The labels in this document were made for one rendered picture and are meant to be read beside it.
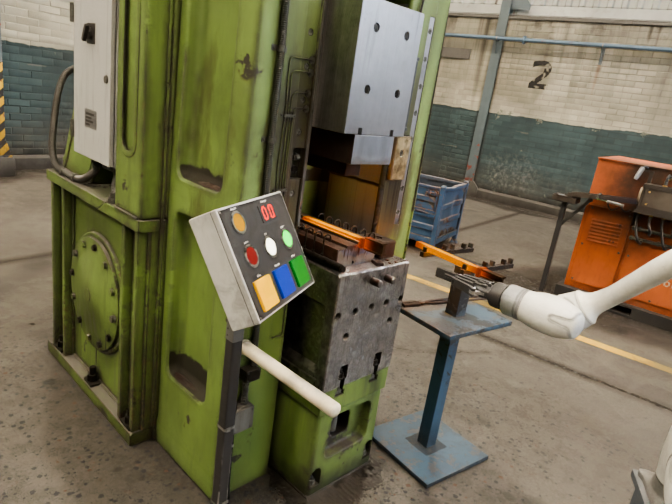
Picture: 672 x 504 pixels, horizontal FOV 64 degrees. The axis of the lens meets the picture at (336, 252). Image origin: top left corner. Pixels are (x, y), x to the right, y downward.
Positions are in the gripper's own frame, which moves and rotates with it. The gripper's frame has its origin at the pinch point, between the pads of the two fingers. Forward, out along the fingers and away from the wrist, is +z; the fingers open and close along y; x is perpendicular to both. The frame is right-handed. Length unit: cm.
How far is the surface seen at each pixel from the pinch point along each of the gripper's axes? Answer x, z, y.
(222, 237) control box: 15, 16, -72
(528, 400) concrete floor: -100, 12, 135
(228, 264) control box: 9, 14, -71
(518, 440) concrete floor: -100, -2, 95
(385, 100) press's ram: 48, 35, 0
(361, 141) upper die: 35, 35, -9
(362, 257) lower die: -5.8, 35.1, 0.9
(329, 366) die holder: -42, 29, -15
